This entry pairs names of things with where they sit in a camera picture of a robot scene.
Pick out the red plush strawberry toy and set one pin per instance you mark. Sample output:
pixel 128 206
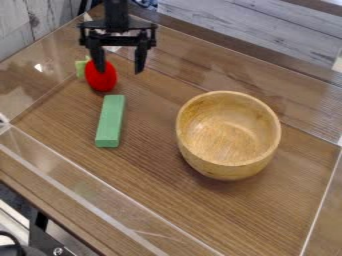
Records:
pixel 100 81

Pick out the clear acrylic tray wall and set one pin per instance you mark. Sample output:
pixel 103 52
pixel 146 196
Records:
pixel 132 200

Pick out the wooden bowl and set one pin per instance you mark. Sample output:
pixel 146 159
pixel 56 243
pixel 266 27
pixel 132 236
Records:
pixel 228 134

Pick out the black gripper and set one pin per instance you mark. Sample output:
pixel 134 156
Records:
pixel 139 34

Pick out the green rectangular block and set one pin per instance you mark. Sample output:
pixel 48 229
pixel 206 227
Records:
pixel 110 122

